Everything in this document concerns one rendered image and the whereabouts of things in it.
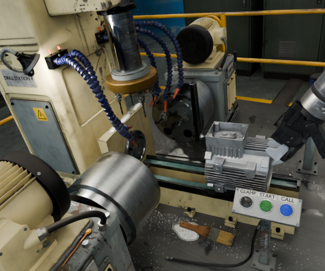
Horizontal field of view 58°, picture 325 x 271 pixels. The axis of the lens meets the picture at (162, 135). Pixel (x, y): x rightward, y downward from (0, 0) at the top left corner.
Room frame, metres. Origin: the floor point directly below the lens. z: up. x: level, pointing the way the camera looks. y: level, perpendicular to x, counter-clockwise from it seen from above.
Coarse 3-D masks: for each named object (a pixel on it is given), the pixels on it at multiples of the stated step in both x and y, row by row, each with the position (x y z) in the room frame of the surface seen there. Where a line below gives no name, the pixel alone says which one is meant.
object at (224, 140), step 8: (216, 128) 0.86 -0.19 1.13; (224, 128) 0.86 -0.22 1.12; (232, 128) 0.84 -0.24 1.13; (240, 128) 0.83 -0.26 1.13; (248, 128) 0.81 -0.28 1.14; (208, 136) 0.79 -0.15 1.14; (216, 136) 0.83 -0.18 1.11; (224, 136) 0.80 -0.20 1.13; (232, 136) 0.79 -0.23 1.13; (240, 136) 0.80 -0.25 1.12; (248, 136) 0.81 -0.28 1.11; (208, 144) 0.79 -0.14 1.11; (216, 144) 0.78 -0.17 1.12; (224, 144) 0.76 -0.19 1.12; (232, 144) 0.75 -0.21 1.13; (240, 144) 0.74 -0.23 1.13; (216, 152) 0.77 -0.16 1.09; (224, 152) 0.76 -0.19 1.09; (232, 152) 0.75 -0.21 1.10; (240, 152) 0.73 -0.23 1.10
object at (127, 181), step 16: (96, 160) 0.76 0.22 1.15; (112, 160) 0.73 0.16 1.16; (128, 160) 0.72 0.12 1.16; (80, 176) 0.70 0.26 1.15; (96, 176) 0.66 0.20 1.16; (112, 176) 0.66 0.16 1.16; (128, 176) 0.67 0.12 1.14; (144, 176) 0.69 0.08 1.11; (80, 192) 0.62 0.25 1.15; (96, 192) 0.61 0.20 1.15; (112, 192) 0.61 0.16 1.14; (128, 192) 0.62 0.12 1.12; (144, 192) 0.65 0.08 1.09; (112, 208) 0.57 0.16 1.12; (128, 208) 0.58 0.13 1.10; (144, 208) 0.62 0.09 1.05; (128, 224) 0.57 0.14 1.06; (144, 224) 0.62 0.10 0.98; (128, 240) 0.55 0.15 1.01
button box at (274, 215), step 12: (240, 192) 0.58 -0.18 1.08; (252, 192) 0.57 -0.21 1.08; (264, 192) 0.56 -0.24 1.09; (240, 204) 0.56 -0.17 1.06; (252, 204) 0.55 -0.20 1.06; (276, 204) 0.53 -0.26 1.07; (288, 204) 0.52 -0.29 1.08; (300, 204) 0.51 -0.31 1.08; (252, 216) 0.53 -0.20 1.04; (264, 216) 0.52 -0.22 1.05; (276, 216) 0.51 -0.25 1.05; (288, 216) 0.49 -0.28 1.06; (300, 216) 0.49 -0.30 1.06
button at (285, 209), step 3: (285, 204) 0.52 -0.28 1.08; (282, 207) 0.51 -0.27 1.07; (285, 207) 0.51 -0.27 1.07; (288, 207) 0.51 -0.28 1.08; (291, 207) 0.51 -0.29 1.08; (282, 210) 0.51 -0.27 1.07; (285, 210) 0.50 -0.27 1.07; (288, 210) 0.50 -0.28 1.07; (291, 210) 0.50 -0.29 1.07; (282, 213) 0.50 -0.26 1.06; (285, 213) 0.50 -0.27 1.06; (288, 213) 0.50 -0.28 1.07; (291, 213) 0.49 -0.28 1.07
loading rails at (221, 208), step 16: (144, 160) 1.04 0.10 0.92; (160, 160) 1.02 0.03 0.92; (176, 160) 0.98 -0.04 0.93; (160, 176) 0.91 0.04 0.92; (176, 176) 0.95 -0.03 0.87; (192, 176) 0.91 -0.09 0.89; (272, 176) 0.79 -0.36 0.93; (160, 192) 0.88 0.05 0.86; (176, 192) 0.84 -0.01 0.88; (192, 192) 0.81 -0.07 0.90; (208, 192) 0.77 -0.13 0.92; (224, 192) 0.75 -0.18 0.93; (272, 192) 0.76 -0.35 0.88; (288, 192) 0.73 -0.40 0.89; (192, 208) 0.81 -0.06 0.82; (208, 208) 0.78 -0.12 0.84; (224, 208) 0.75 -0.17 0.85; (224, 224) 0.71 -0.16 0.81; (256, 224) 0.69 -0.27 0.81; (272, 224) 0.66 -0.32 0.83
